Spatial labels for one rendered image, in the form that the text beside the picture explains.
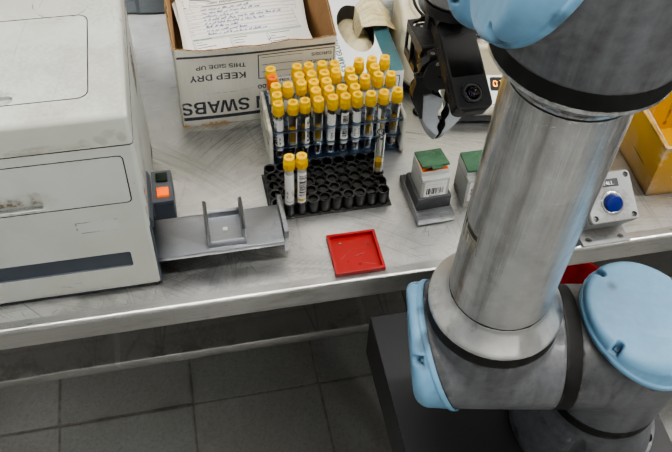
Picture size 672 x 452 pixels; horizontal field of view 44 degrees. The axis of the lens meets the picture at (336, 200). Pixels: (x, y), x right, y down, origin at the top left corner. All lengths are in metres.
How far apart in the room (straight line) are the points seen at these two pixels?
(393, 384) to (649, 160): 0.55
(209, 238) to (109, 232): 0.13
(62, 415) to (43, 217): 1.10
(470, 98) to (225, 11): 0.59
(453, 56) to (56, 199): 0.48
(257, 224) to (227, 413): 0.94
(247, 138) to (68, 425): 0.98
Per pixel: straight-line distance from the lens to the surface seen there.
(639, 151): 1.30
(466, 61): 0.99
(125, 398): 2.04
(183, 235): 1.10
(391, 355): 0.95
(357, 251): 1.13
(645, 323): 0.77
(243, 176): 1.22
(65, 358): 1.81
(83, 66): 0.96
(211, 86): 1.26
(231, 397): 2.01
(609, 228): 1.23
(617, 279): 0.78
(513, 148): 0.54
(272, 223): 1.11
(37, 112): 0.91
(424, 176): 1.14
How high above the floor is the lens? 1.76
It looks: 48 degrees down
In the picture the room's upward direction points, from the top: 3 degrees clockwise
